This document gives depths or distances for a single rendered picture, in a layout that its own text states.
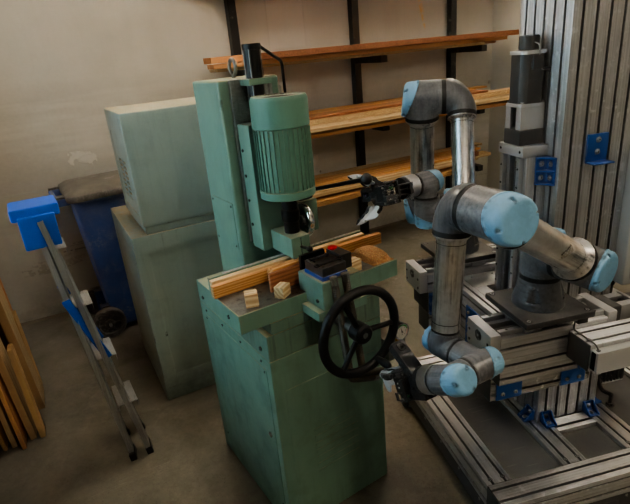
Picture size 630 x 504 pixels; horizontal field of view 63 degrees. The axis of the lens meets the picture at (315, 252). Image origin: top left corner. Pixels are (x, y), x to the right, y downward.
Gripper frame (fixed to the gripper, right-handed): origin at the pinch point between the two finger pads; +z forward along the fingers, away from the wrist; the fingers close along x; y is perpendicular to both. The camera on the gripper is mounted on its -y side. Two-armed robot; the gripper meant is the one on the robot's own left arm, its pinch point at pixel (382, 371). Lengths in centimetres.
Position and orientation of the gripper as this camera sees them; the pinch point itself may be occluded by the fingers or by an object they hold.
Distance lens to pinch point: 156.2
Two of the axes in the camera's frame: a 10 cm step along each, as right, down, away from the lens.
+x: 8.6, -2.3, 4.5
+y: 3.0, 9.5, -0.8
